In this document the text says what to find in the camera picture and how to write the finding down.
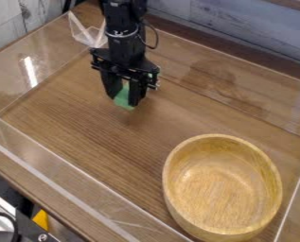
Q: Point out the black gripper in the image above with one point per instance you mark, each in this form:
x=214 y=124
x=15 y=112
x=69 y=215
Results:
x=122 y=62

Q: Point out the clear acrylic corner bracket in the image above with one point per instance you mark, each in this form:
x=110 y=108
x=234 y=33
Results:
x=90 y=36

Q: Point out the green rectangular block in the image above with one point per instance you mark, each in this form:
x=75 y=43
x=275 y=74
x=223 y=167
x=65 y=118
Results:
x=120 y=98

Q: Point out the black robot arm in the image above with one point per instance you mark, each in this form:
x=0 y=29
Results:
x=124 y=19

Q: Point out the brown wooden bowl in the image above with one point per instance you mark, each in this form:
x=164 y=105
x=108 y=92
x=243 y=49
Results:
x=222 y=188

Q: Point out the yellow black machine base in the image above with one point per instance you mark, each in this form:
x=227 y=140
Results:
x=17 y=228

